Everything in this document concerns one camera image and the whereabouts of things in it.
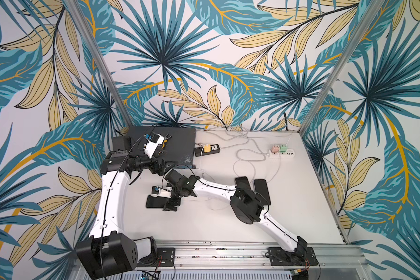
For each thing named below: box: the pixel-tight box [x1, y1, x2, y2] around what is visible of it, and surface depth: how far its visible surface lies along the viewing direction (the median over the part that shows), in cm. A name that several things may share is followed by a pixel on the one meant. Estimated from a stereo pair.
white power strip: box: [268, 149, 296, 159], surface depth 108 cm
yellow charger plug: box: [203, 143, 211, 153], surface depth 106 cm
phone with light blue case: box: [253, 179, 272, 206], surface depth 94 cm
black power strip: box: [193, 144, 220, 157], surface depth 109 cm
